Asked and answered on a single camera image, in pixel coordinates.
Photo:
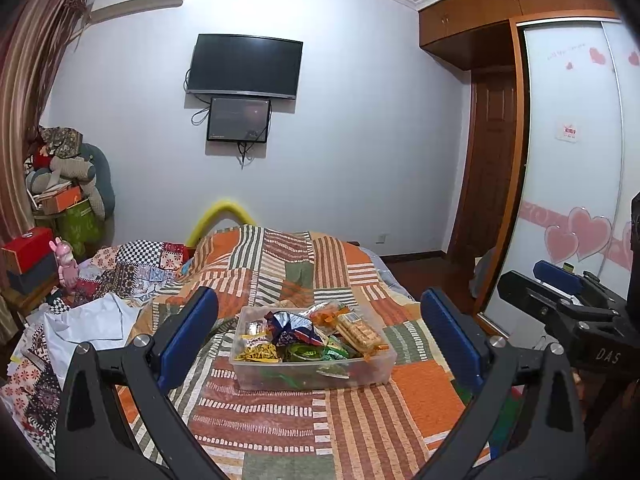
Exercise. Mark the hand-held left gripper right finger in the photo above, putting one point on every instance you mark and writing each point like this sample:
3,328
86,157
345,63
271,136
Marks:
450,335

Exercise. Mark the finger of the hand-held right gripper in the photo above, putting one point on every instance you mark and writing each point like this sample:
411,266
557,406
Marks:
525,287
555,272

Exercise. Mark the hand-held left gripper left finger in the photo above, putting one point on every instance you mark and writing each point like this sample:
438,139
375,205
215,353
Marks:
192,330

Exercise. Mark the clear plastic container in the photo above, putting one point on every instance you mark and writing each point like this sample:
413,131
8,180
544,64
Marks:
260,375

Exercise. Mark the clear-wrapped biscuit packet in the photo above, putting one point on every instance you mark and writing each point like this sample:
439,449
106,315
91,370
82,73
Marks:
357,332

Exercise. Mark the grey cloth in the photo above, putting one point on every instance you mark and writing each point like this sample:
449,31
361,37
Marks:
482,275

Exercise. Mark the yellow fried strips snack packet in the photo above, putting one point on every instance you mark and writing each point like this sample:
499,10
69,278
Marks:
257,352

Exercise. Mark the checkered floral patchwork quilt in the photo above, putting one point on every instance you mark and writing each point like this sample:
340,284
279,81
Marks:
145,260

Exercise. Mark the white cloth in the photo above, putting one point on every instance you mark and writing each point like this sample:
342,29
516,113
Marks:
95,325

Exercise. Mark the blue foil snack packet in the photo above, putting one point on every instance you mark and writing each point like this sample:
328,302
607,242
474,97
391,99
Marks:
292,330

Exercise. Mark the white sliding door with hearts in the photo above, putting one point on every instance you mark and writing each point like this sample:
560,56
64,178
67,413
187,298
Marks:
631,110
565,160

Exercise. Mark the green snack packet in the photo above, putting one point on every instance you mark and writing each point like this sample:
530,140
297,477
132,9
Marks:
305,352

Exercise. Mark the yellow foam tube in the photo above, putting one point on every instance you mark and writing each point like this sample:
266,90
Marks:
220,207

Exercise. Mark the orange fried snack packet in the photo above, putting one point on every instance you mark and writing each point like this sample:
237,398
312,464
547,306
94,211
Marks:
325,315

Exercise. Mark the wooden door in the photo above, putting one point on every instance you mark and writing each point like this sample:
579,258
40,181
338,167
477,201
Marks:
492,160

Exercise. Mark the orange green striped patchwork blanket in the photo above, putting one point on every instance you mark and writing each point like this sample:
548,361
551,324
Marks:
350,425

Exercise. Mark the pink rabbit toy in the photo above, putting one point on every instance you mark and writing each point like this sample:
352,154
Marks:
67,265

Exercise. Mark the white red door sticker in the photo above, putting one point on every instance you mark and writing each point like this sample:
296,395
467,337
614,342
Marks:
567,131

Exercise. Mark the green bag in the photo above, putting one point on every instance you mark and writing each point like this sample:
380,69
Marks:
80,227

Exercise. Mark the wooden side table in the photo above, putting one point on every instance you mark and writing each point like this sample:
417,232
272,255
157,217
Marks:
30,305

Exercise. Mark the dark grey box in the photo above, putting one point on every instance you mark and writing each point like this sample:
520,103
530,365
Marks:
35,277

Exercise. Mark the grey-blue cushion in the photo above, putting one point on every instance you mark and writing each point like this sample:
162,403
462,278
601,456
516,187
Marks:
105,185

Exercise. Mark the red box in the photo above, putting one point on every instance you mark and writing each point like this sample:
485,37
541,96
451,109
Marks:
27,255

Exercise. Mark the orange cardboard box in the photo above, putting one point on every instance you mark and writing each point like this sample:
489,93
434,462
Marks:
62,200

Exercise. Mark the pile of patterned fabrics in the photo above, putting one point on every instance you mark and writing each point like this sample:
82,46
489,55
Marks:
60,142

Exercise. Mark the wooden wardrobe cabinet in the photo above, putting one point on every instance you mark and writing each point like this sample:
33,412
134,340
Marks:
475,20

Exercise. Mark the brown striped curtain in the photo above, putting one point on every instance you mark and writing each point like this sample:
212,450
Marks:
25,110

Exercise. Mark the white wall socket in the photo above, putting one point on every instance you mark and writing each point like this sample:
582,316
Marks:
380,238

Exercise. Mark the small wall monitor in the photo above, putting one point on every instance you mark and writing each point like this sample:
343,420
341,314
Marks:
237,120

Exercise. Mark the black wall television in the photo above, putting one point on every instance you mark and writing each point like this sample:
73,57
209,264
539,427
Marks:
245,65

